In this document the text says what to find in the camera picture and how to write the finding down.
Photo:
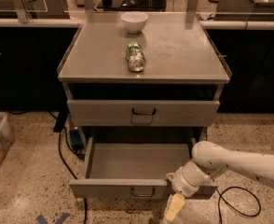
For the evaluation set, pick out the grey top drawer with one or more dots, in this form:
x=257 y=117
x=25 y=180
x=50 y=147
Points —
x=142 y=113

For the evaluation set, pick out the grey drawer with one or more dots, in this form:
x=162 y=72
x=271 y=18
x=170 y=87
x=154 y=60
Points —
x=142 y=113
x=130 y=170

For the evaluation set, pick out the green soda can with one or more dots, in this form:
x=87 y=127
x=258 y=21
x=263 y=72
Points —
x=135 y=57

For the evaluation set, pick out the metal post left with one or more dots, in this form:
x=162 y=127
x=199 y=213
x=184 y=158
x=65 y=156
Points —
x=21 y=11

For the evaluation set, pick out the white bowl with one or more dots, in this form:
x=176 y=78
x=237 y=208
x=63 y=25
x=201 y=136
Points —
x=134 y=22

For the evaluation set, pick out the grey drawer cabinet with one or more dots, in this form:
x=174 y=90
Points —
x=181 y=63

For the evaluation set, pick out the blue box behind cabinet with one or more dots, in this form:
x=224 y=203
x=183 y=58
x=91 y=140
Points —
x=75 y=139

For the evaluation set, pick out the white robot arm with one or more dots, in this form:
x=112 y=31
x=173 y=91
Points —
x=209 y=161

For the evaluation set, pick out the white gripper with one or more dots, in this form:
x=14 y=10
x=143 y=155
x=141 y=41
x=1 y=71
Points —
x=181 y=184

